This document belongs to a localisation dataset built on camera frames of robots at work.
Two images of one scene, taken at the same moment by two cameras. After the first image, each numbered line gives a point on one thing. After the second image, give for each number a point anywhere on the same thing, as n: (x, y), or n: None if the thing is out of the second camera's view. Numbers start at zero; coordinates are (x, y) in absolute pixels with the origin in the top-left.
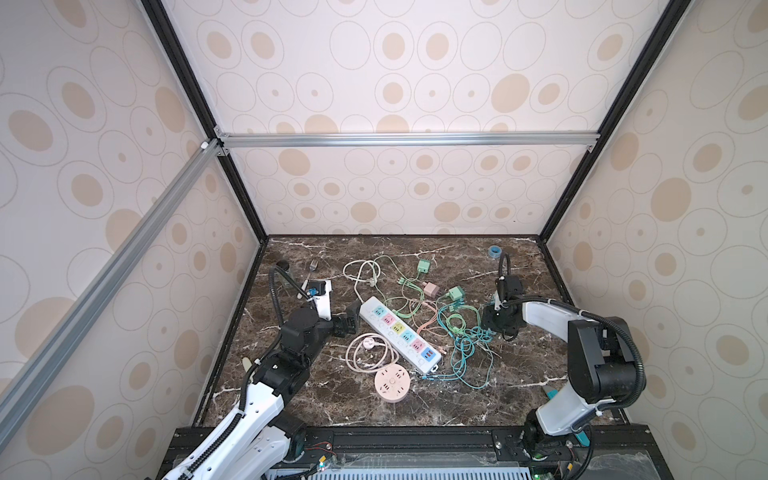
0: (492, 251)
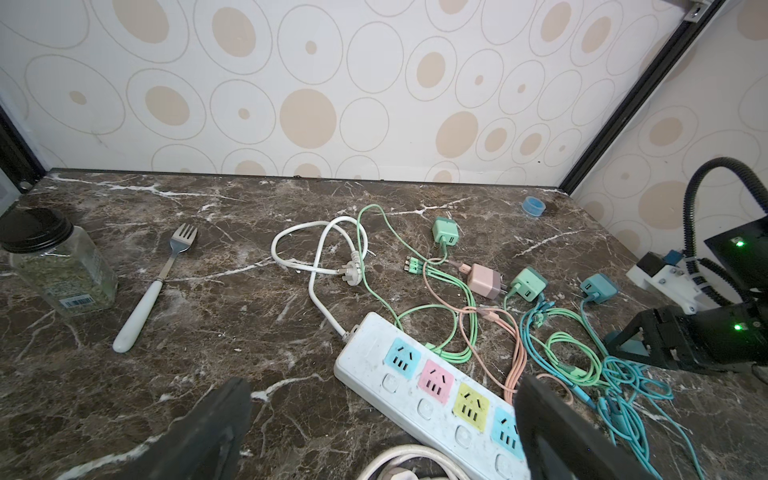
0: (533, 206)
